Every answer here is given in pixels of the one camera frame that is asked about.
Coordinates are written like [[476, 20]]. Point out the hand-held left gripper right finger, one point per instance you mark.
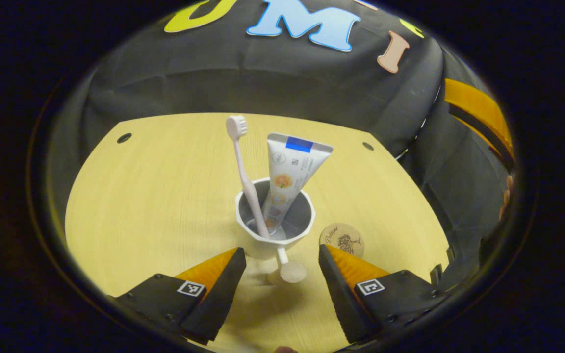
[[341, 294]]

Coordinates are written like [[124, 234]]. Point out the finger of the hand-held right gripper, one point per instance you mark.
[[483, 110], [483, 139]]

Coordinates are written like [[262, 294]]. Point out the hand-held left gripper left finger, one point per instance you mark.
[[218, 294]]

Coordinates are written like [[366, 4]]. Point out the round wooden coaster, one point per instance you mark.
[[344, 240]]

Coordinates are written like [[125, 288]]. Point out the pale pink toothbrush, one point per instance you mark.
[[243, 171]]

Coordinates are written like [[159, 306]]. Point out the white toothpaste tube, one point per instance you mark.
[[292, 166]]

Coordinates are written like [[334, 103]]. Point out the small black block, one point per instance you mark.
[[437, 277], [450, 253]]

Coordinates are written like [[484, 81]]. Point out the black backdrop cloth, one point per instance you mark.
[[243, 78]]

